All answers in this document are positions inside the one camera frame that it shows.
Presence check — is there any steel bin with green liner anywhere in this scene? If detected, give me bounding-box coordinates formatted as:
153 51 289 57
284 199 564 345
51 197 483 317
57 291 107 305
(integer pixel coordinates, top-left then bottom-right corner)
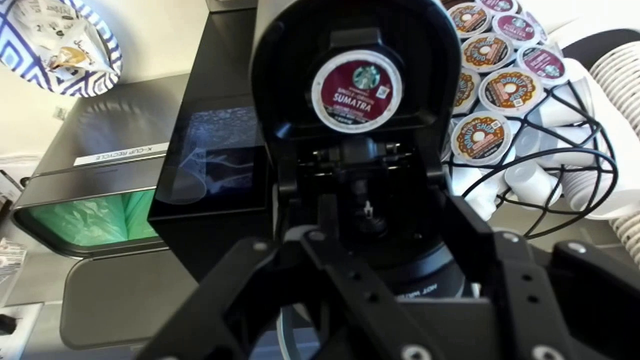
10 70 202 350

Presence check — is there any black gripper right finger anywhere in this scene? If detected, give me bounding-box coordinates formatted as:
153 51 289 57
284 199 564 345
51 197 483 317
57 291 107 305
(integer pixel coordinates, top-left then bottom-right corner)
438 193 640 360

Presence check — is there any blue patterned paper bowl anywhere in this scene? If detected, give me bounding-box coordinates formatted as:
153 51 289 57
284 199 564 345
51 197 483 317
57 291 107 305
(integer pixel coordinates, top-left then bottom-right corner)
0 0 126 101

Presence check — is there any orange-lid coffee pod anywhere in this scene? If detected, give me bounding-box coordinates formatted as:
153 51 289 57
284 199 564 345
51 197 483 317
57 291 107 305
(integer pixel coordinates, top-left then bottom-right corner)
477 66 546 117
461 31 517 74
452 66 483 117
451 111 513 166
447 0 496 40

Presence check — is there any maroon-lid coffee pod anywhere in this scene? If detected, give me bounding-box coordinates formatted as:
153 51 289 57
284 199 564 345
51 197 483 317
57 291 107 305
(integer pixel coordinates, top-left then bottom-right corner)
517 45 568 88
493 10 549 49
477 0 522 16

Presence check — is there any black pod coffee maker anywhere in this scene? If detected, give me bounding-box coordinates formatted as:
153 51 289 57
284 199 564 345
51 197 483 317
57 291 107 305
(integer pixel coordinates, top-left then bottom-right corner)
146 0 469 302

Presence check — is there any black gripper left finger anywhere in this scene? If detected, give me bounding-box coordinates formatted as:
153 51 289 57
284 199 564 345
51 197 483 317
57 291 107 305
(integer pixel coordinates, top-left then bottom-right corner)
137 193 406 360

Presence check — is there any white paper cup stack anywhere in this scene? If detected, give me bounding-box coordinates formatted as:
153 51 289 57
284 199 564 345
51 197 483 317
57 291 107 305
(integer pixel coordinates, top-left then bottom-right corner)
552 22 640 222
607 211 640 269

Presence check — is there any black wire pod rack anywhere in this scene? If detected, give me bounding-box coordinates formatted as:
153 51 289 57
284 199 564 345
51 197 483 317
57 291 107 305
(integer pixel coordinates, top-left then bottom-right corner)
459 84 620 242

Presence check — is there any Starbucks Sumatra coffee pod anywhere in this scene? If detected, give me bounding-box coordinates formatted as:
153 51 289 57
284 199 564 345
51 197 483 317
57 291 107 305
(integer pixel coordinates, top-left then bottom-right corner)
310 49 405 135

